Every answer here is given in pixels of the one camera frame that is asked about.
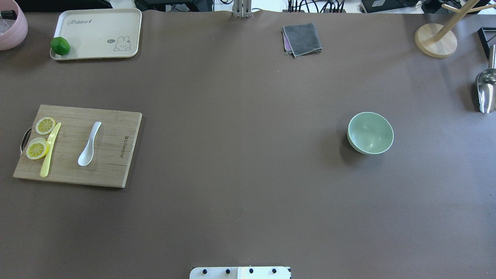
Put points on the grey folded cloth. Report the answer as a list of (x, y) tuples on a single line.
[(301, 39)]

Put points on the white ceramic spoon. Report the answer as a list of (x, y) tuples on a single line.
[(87, 154)]

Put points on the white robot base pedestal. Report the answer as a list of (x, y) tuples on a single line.
[(246, 272)]

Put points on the green lime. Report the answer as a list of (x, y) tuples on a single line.
[(60, 46)]

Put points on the wooden mug tree stand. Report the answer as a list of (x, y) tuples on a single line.
[(439, 41)]

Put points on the single lemon slice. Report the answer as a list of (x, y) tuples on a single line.
[(45, 125)]

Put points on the metal scoop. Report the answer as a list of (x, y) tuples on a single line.
[(486, 85)]

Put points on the aluminium frame post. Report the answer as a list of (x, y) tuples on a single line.
[(242, 9)]

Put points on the yellow plastic knife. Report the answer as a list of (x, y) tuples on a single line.
[(51, 141)]

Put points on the beige rabbit tray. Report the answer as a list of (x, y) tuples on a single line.
[(99, 33)]

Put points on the wooden cutting board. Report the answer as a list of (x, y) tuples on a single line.
[(113, 147)]

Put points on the mint green bowl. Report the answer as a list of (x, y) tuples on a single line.
[(370, 133)]

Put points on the pink ice bowl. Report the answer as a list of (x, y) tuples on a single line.
[(17, 32)]

